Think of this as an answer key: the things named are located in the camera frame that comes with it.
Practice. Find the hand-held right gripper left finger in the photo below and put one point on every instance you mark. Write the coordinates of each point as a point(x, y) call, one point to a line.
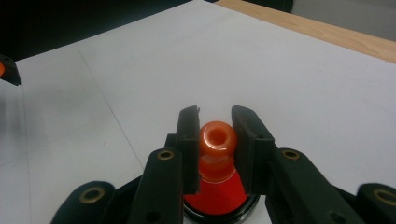
point(190, 149)

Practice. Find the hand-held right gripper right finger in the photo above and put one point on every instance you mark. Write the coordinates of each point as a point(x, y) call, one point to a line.
point(252, 149)

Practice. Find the orange stamp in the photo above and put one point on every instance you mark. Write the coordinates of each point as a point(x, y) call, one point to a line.
point(218, 140)

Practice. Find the round black red ink pad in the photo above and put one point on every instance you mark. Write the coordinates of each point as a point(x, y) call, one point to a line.
point(218, 199)

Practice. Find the white table cover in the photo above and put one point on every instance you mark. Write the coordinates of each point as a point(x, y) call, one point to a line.
point(218, 62)

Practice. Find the wooden table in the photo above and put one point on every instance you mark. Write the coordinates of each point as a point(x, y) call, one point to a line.
point(327, 31)

